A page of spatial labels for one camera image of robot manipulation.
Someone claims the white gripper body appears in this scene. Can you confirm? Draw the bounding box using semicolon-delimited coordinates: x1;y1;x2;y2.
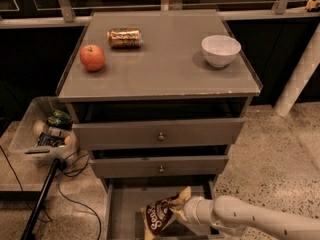
183;196;217;226

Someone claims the brown chip bag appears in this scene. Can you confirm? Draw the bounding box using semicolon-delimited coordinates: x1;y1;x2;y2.
141;186;191;240

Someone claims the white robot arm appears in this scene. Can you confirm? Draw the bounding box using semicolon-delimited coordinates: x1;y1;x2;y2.
183;196;320;240

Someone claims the middle grey drawer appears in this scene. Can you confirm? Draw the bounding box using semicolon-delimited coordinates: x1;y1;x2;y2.
91;155;229;178

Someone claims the grey drawer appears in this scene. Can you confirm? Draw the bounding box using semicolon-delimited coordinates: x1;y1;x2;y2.
73;118;244;150
105;176;225;240
91;155;229;178

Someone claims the bottom grey drawer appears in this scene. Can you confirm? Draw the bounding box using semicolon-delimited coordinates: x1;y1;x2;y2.
105;176;225;240

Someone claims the top grey drawer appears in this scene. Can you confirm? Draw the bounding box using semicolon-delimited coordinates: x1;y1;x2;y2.
73;118;244;150

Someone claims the grey drawer cabinet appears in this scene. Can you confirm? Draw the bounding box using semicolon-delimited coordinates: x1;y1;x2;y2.
55;9;264;240

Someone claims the blue snack bag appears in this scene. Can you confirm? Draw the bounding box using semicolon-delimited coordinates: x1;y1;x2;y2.
37;132;64;147

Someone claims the green snack bag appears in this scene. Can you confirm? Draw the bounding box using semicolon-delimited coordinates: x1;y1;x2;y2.
46;109;73;130

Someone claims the white bowl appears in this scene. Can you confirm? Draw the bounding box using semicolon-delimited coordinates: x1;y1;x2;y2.
201;35;241;68

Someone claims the black pole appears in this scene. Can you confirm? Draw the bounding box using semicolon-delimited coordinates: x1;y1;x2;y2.
20;158;60;240

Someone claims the clear plastic bin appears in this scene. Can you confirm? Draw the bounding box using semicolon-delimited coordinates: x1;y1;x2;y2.
9;96;79;164

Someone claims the white bottle in bin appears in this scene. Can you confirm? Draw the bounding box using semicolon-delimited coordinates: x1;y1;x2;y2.
33;120;71;138

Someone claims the red apple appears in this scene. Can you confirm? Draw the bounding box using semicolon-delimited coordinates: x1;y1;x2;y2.
80;45;105;72

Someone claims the gold soda can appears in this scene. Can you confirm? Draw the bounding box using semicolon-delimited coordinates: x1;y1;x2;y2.
107;28;143;48

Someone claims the white diagonal post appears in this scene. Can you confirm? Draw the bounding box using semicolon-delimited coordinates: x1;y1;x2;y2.
274;24;320;117

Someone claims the black cable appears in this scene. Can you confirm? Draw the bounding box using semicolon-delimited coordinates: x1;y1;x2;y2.
0;144;54;223

